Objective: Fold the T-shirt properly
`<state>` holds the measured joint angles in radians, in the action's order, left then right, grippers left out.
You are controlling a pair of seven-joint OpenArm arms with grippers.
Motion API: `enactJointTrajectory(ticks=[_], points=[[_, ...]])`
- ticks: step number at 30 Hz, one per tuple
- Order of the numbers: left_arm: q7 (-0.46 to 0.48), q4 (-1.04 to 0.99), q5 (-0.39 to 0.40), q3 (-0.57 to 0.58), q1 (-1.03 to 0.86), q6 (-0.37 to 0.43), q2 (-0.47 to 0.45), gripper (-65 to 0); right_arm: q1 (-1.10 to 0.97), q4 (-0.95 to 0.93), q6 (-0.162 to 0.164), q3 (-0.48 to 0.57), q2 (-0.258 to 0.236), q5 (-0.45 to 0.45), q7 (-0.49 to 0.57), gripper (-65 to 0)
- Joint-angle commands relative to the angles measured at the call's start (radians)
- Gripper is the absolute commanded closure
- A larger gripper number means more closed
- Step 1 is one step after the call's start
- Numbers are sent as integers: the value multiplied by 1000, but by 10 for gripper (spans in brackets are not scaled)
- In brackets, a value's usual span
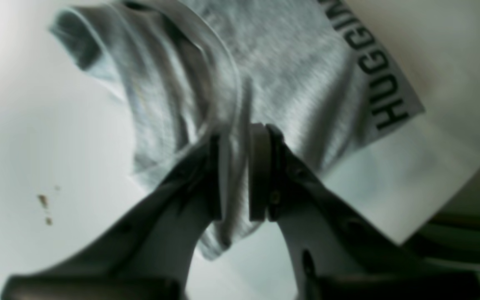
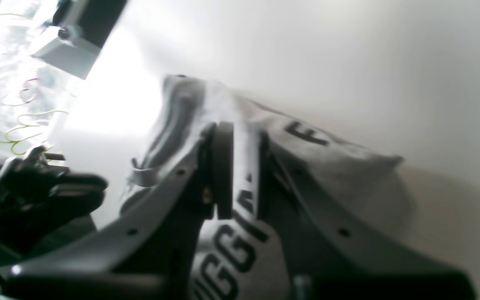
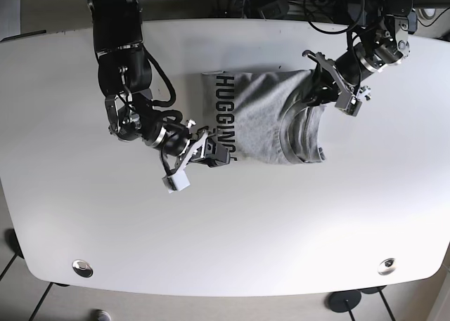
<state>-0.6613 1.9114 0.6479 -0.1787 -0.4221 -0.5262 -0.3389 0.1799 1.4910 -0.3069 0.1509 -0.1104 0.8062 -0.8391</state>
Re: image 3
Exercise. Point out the right silver table grommet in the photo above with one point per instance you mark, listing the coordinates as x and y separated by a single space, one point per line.
387 266

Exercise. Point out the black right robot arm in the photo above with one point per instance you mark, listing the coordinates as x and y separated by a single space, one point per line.
125 66

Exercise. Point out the grey printed T-shirt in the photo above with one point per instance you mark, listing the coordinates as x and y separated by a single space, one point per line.
262 116

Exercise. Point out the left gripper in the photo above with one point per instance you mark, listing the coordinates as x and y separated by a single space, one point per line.
383 43

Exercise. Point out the left silver table grommet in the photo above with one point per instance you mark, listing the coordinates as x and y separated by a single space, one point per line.
82 268

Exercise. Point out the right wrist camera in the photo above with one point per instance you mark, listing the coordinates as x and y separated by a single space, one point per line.
176 182

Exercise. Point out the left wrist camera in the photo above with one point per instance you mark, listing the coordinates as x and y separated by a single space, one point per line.
348 103

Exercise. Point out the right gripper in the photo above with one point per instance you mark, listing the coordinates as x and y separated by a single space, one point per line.
132 116

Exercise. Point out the left grey shoe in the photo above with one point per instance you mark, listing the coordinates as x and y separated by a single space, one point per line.
101 315

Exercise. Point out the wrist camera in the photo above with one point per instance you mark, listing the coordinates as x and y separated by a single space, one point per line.
348 103
176 182

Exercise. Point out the silver table grommet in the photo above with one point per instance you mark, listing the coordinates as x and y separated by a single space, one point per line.
387 266
82 268

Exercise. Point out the black round stand base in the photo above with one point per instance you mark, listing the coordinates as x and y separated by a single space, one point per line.
343 301

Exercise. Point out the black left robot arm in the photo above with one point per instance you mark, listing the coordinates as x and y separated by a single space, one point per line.
371 10

